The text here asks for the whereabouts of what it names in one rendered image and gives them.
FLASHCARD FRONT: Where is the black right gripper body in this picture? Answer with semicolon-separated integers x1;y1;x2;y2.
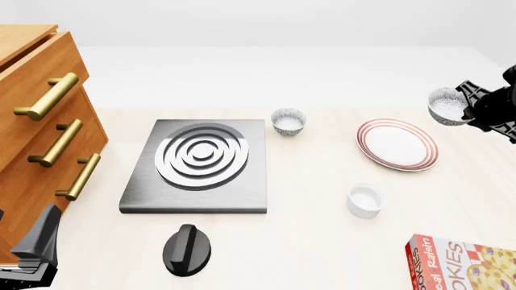
472;85;516;131

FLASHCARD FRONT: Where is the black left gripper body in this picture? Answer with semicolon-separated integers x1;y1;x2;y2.
0;255;58;288

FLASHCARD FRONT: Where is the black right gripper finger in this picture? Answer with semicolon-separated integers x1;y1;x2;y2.
455;79;492;106
460;106;516;145

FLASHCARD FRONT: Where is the patterned black white bowl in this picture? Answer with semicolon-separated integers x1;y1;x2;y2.
427;86;474;127
270;107;308;138

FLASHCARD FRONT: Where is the white plate with red rings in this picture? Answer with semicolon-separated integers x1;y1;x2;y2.
355;117;440;173

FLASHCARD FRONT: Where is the flat stove plate with rings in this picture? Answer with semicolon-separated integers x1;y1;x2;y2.
118;118;268;215

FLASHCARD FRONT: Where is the red cookies box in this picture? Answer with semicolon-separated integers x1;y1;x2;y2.
404;233;516;290

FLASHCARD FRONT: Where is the small wooden drawer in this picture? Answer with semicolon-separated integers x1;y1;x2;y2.
0;114;109;266

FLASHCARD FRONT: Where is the middle wooden drawer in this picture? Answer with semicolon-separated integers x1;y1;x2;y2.
0;85;101;230

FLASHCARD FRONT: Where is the large wooden drawer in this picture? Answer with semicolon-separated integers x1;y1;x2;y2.
0;31;91;174

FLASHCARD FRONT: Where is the round black stove knob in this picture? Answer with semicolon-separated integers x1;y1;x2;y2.
161;223;213;278

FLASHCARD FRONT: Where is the small white ramekin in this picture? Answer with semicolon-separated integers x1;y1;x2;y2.
346;181;385;220

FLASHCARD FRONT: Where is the wooden cabinet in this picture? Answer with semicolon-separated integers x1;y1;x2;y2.
0;23;109;266

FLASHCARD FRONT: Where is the short brass drawer handle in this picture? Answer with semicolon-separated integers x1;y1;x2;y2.
54;152;102;202

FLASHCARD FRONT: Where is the medium brass drawer handle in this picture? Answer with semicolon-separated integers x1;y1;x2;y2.
27;118;85;169

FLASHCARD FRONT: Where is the long brass drawer handle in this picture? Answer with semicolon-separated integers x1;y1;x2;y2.
13;72;80;122

